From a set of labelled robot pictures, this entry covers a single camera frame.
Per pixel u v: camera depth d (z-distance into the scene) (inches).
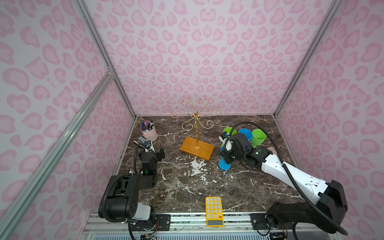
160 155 33.6
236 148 24.3
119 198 17.3
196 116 30.2
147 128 37.5
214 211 29.6
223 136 27.7
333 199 15.4
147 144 30.3
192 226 28.4
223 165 36.4
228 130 44.2
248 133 35.2
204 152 38.3
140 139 40.6
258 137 33.6
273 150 38.3
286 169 18.7
